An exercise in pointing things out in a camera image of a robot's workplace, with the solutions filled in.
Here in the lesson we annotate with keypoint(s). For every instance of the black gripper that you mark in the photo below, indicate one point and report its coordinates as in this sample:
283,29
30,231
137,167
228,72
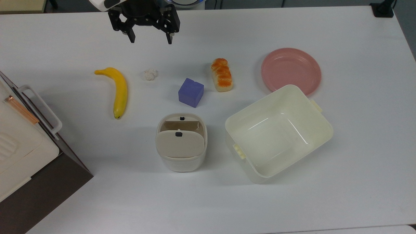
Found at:
142,14

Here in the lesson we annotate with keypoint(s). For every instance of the white paper ball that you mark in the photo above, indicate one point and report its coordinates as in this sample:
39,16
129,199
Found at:
150,74

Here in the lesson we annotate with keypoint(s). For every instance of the cream flip-lid trash can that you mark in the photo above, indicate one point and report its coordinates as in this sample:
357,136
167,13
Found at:
180,144

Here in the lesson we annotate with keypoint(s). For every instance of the yellow banana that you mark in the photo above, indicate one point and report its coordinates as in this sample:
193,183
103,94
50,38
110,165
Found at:
119,91

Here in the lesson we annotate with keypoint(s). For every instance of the purple cube block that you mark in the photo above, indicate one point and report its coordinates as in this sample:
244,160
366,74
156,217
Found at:
191,92

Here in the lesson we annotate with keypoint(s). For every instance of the orange glazed bread loaf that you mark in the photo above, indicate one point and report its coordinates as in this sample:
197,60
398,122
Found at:
222,75

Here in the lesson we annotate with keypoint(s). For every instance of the black stand leg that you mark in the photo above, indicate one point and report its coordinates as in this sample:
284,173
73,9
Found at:
53,3

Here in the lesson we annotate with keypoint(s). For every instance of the tan wooden desk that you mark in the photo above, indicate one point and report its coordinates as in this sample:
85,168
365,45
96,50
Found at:
19,5

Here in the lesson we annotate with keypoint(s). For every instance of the pink round plate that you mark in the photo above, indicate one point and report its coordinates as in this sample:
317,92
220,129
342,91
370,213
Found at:
291,70

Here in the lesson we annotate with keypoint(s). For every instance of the cream square plastic container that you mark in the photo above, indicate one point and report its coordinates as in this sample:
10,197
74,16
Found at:
279,136

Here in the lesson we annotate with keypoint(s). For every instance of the cream toaster oven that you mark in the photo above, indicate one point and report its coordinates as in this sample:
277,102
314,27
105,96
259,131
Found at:
19,149

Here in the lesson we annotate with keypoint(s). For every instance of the dark brown wooden box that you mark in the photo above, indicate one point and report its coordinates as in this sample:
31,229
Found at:
48,191

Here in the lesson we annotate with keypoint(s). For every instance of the black table clamp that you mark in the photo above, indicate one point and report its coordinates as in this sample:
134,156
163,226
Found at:
383,9

